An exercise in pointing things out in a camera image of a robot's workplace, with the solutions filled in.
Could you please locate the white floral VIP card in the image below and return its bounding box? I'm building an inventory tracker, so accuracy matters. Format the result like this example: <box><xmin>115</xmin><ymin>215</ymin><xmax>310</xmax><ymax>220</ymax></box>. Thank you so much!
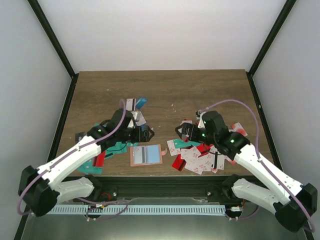
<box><xmin>167</xmin><ymin>140</ymin><xmax>181</xmax><ymax>156</ymax></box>

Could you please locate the light blue slotted rail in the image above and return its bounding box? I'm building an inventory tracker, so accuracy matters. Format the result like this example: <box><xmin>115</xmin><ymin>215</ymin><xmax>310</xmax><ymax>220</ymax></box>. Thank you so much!
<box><xmin>49</xmin><ymin>204</ymin><xmax>226</xmax><ymax>216</ymax></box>

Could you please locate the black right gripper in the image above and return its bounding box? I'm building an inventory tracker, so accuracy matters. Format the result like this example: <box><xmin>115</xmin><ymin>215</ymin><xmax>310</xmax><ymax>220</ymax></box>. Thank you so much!
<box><xmin>175</xmin><ymin>122</ymin><xmax>218</xmax><ymax>145</ymax></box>

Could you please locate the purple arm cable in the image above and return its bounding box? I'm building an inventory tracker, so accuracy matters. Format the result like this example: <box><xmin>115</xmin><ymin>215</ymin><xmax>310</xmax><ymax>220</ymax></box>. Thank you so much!
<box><xmin>16</xmin><ymin>98</ymin><xmax>130</xmax><ymax>222</ymax></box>
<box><xmin>198</xmin><ymin>99</ymin><xmax>316</xmax><ymax>233</ymax></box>

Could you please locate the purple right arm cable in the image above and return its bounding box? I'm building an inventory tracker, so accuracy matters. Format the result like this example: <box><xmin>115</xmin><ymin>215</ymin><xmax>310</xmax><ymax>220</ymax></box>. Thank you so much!
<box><xmin>198</xmin><ymin>99</ymin><xmax>316</xmax><ymax>233</ymax></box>

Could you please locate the red card with stripe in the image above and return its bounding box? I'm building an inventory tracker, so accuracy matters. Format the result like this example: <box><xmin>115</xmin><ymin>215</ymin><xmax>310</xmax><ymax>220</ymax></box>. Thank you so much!
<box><xmin>171</xmin><ymin>154</ymin><xmax>187</xmax><ymax>172</ymax></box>

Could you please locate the black aluminium frame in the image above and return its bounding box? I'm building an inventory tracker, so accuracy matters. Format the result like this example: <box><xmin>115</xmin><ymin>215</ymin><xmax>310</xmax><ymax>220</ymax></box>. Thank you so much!
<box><xmin>13</xmin><ymin>0</ymin><xmax>315</xmax><ymax>240</ymax></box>

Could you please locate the pink leather card holder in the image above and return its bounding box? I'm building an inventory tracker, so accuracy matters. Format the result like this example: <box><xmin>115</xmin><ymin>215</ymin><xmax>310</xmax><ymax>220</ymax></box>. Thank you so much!
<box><xmin>130</xmin><ymin>144</ymin><xmax>168</xmax><ymax>167</ymax></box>

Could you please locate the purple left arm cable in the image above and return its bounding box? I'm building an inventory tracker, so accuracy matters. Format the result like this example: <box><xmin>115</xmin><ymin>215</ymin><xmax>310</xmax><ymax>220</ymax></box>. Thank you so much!
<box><xmin>16</xmin><ymin>98</ymin><xmax>130</xmax><ymax>222</ymax></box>

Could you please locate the white red corner card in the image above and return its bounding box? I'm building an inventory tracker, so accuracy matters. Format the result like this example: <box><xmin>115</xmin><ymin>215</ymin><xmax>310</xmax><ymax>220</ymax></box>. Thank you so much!
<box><xmin>231</xmin><ymin>122</ymin><xmax>248</xmax><ymax>137</ymax></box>

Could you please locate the white card with stripe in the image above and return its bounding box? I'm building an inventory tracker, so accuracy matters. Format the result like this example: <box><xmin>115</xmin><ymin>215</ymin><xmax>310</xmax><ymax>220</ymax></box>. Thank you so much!
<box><xmin>125</xmin><ymin>98</ymin><xmax>136</xmax><ymax>111</ymax></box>

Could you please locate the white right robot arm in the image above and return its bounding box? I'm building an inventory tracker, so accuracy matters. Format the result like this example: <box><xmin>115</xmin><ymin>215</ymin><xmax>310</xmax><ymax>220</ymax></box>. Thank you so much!
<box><xmin>175</xmin><ymin>111</ymin><xmax>318</xmax><ymax>233</ymax></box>

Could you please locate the black membership card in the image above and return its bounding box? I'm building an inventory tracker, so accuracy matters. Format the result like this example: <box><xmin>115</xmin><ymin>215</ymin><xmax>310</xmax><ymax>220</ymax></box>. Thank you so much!
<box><xmin>74</xmin><ymin>132</ymin><xmax>86</xmax><ymax>144</ymax></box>

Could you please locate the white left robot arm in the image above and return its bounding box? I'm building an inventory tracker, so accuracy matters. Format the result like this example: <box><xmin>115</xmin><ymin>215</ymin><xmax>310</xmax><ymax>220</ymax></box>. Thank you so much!
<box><xmin>18</xmin><ymin>108</ymin><xmax>155</xmax><ymax>217</ymax></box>

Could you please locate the teal card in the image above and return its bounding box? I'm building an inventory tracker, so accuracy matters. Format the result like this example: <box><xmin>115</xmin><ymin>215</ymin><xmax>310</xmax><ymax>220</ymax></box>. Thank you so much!
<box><xmin>76</xmin><ymin>162</ymin><xmax>103</xmax><ymax>175</ymax></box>

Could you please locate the blue card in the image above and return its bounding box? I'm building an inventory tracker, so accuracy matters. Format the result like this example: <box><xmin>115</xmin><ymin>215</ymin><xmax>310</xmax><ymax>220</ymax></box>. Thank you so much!
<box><xmin>135</xmin><ymin>97</ymin><xmax>148</xmax><ymax>110</ymax></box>

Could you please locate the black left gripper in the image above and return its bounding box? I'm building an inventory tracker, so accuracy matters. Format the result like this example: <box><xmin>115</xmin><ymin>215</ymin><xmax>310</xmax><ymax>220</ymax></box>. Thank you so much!
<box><xmin>118</xmin><ymin>126</ymin><xmax>155</xmax><ymax>144</ymax></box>

